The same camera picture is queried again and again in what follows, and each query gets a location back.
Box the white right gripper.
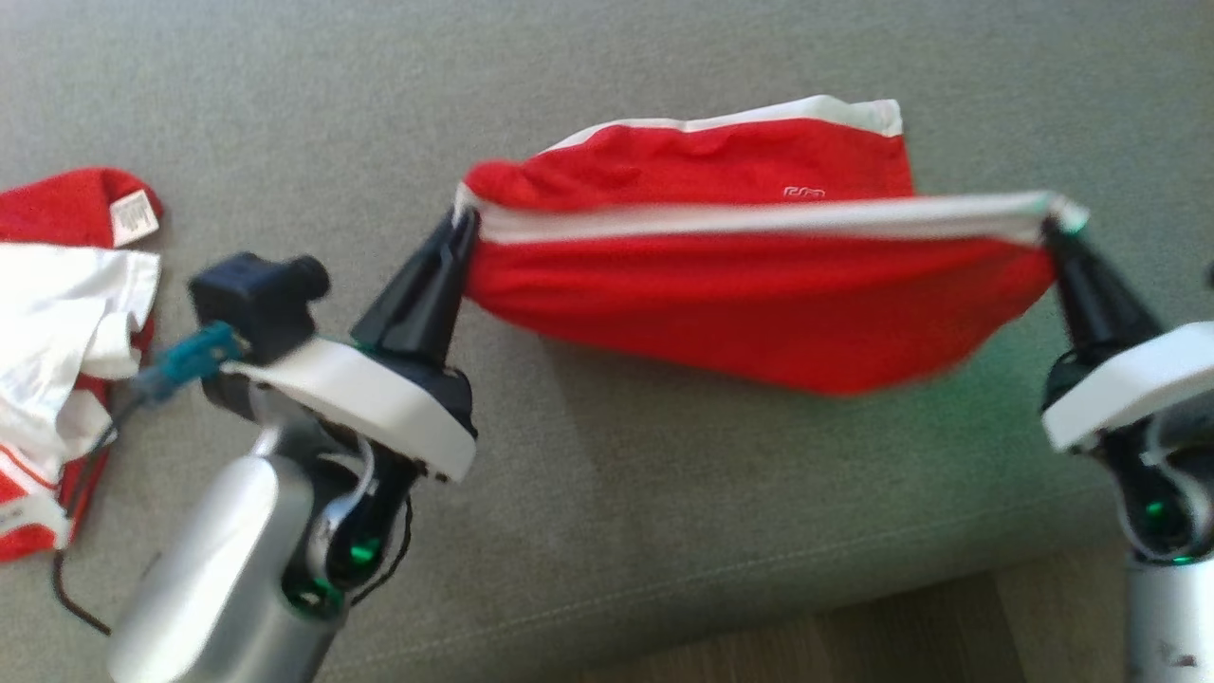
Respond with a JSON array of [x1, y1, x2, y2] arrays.
[[1039, 220, 1214, 452]]

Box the left camera cable blue connector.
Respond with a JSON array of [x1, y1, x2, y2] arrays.
[[52, 320, 244, 637]]

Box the red shorts with white trim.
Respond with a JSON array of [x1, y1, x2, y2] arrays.
[[455, 94, 1090, 397]]

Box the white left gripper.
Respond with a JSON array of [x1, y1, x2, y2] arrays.
[[237, 212, 481, 484]]

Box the large grey sofa seat cushion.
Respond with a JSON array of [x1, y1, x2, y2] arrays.
[[0, 0, 1214, 683]]

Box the red shirt with white sleeves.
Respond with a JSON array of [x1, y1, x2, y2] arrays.
[[0, 167, 165, 563]]

